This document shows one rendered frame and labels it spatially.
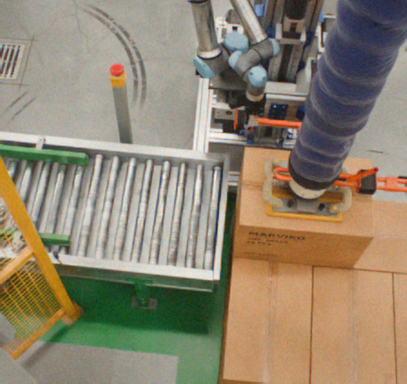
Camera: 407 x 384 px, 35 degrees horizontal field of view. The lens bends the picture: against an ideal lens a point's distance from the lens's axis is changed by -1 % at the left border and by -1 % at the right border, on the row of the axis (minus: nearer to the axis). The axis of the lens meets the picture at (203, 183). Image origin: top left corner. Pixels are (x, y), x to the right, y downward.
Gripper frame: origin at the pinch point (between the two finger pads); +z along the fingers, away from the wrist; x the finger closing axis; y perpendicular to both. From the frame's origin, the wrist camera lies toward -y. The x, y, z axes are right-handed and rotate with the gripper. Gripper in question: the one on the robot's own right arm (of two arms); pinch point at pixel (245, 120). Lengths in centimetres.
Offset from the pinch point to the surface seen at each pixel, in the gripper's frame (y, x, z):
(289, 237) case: 24, -46, 22
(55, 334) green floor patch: -91, -79, 108
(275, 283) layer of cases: 22, -58, 53
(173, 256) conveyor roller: -28, -48, 53
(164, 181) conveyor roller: -37, -7, 53
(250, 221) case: 5.3, -44.1, 13.4
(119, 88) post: -62, 23, 16
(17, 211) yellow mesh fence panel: -83, -68, -31
